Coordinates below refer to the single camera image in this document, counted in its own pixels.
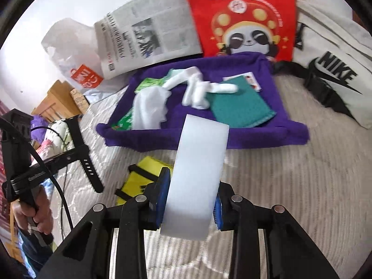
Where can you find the person's left forearm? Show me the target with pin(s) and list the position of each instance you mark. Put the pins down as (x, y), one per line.
(29, 252)

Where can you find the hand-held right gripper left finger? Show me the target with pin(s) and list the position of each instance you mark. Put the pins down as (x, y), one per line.
(164, 197)

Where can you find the speckled brown box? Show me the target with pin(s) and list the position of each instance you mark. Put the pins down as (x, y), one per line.
(79, 100)

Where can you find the green printed packet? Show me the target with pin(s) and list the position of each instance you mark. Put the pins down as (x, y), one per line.
(123, 122)

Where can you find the folded newspaper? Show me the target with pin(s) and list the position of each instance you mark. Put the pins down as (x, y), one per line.
(151, 35)

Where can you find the person's left hand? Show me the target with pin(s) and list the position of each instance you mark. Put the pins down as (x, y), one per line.
(43, 209)

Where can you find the mint green cloth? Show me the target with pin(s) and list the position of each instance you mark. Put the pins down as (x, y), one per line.
(174, 73)

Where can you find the fruit print sachet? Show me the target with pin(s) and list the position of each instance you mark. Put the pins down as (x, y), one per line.
(251, 80)

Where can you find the white plastic bag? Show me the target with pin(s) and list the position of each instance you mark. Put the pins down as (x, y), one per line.
(66, 52)

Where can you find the purple fabric tray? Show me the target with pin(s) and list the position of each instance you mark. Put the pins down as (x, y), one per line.
(261, 139)

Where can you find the green tissue packet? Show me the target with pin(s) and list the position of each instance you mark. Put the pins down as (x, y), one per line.
(148, 84)

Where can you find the white tights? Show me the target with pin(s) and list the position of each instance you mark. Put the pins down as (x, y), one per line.
(197, 93)

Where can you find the colourful printed blanket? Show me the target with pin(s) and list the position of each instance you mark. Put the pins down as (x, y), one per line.
(55, 139)

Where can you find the cream waist bag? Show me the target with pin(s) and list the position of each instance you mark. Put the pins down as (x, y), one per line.
(334, 35)

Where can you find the white foam block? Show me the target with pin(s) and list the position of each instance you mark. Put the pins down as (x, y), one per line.
(197, 165)

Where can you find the striped bed sheet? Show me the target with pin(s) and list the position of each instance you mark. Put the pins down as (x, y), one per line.
(290, 180)

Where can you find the white cloth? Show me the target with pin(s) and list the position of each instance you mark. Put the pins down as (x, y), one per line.
(148, 107)

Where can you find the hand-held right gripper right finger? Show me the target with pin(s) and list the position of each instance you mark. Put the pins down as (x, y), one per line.
(218, 215)

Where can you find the teal ribbed cloth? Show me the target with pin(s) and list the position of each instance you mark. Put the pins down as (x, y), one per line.
(241, 107)

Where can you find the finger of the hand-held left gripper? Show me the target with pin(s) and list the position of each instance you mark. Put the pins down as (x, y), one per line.
(91, 174)
(75, 133)

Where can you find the red paper bag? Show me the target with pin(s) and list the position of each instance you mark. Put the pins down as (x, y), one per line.
(247, 0)

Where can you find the wooden furniture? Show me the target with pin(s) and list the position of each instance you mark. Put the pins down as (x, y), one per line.
(55, 98)

